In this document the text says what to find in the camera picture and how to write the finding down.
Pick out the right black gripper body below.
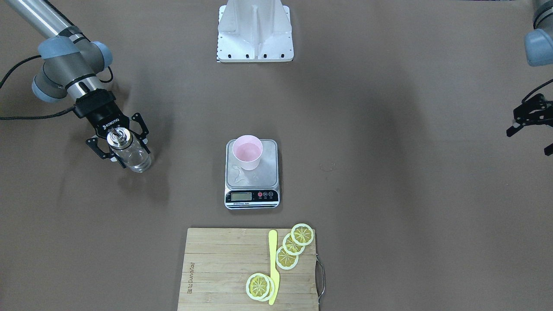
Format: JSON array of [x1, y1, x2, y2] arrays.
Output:
[[74, 89, 130, 140]]

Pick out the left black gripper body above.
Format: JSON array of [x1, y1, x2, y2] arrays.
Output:
[[513, 94, 553, 128]]

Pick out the glass sauce bottle metal spout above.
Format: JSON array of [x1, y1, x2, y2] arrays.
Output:
[[107, 127, 152, 173]]

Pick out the pink plastic cup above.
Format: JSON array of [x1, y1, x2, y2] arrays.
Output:
[[232, 135, 264, 171]]

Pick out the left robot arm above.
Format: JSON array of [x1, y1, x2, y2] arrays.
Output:
[[506, 0, 553, 136]]

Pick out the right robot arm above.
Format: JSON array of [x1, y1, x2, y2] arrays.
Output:
[[8, 0, 152, 173]]

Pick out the silver digital kitchen scale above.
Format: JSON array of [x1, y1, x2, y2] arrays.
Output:
[[224, 139, 281, 210]]

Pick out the bamboo cutting board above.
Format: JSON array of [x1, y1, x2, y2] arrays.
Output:
[[177, 228, 326, 311]]

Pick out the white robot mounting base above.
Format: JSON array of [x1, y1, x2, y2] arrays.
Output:
[[216, 0, 294, 63]]

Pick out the yellow plastic knife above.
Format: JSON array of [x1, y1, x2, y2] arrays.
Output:
[[268, 229, 280, 305]]

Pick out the lemon slice under pair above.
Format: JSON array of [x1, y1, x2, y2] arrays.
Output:
[[260, 276, 275, 302]]

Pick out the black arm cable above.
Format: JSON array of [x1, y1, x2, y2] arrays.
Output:
[[0, 54, 114, 121]]

